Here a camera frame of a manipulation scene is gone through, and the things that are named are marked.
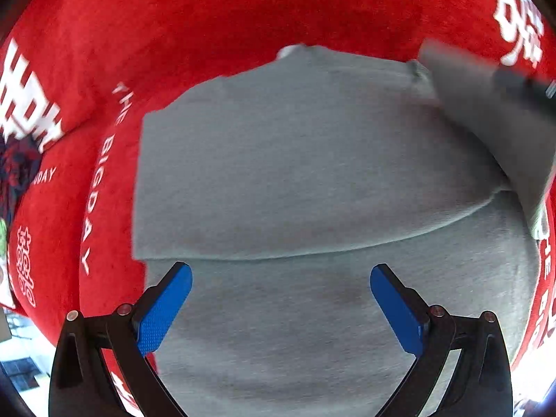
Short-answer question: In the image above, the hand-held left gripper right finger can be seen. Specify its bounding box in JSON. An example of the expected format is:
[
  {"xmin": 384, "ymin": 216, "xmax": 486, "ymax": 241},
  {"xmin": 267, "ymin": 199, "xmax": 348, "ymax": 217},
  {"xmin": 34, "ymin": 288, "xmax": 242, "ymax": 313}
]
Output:
[{"xmin": 369, "ymin": 263, "xmax": 514, "ymax": 417}]

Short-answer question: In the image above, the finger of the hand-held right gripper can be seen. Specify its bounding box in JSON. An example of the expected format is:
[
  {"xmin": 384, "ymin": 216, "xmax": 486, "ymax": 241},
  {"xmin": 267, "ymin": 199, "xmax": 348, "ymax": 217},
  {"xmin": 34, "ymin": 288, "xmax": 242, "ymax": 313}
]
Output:
[{"xmin": 493, "ymin": 66, "xmax": 556, "ymax": 100}]

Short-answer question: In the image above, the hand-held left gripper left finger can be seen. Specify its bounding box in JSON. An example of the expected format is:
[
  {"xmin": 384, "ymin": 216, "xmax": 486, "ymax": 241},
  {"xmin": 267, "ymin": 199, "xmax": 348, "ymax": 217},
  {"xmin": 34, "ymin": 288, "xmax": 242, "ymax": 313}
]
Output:
[{"xmin": 49, "ymin": 262, "xmax": 194, "ymax": 417}]

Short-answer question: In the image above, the grey garment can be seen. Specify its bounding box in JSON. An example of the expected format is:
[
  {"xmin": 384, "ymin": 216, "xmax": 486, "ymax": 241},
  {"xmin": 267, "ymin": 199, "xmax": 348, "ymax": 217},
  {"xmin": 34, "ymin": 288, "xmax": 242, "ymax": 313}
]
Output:
[{"xmin": 130, "ymin": 39, "xmax": 556, "ymax": 417}]

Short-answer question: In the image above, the dark red patterned cloth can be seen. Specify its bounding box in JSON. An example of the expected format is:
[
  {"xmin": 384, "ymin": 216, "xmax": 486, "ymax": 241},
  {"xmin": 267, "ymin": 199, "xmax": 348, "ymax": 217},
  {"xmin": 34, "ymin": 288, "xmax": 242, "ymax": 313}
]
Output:
[{"xmin": 0, "ymin": 132, "xmax": 45, "ymax": 227}]

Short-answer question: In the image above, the red printed blanket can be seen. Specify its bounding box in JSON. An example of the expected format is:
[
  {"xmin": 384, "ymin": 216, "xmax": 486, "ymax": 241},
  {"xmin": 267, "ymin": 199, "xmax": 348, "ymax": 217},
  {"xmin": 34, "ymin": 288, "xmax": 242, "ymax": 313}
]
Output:
[{"xmin": 0, "ymin": 0, "xmax": 556, "ymax": 417}]

